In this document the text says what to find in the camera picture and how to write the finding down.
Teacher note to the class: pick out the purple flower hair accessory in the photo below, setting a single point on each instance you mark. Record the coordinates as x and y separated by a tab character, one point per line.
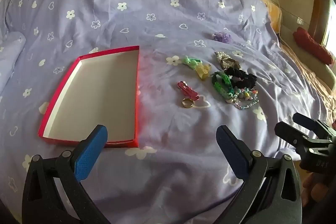
222	36

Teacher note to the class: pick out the yellow hair claw clip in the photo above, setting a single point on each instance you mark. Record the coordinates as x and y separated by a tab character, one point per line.
203	71

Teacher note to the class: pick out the pearl hair clip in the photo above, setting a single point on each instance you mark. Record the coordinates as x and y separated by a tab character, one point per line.
222	55

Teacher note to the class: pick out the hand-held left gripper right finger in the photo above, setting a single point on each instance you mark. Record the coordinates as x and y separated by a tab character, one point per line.
232	153

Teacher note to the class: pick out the gold wrist watch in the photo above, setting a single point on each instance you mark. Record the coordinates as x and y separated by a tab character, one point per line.
231	64

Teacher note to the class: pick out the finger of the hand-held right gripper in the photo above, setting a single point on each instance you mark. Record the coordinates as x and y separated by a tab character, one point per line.
305	121
287	133

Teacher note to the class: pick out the black scrunchie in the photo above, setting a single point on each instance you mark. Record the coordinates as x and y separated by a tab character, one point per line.
242	78

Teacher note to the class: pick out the purple floral bed sheet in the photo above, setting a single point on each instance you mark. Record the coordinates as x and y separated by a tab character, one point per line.
162	16

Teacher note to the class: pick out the dark red cloth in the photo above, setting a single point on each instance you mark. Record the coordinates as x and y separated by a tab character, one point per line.
313	46

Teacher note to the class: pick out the red hair clip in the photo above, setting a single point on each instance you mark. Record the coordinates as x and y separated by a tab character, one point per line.
187	88

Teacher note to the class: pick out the red cardboard box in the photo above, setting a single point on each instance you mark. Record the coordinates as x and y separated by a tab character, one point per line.
97	98

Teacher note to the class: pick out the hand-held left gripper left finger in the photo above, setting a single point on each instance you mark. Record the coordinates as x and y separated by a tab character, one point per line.
90	153

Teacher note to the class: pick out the person's right hand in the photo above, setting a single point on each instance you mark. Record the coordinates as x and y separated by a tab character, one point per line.
312	190

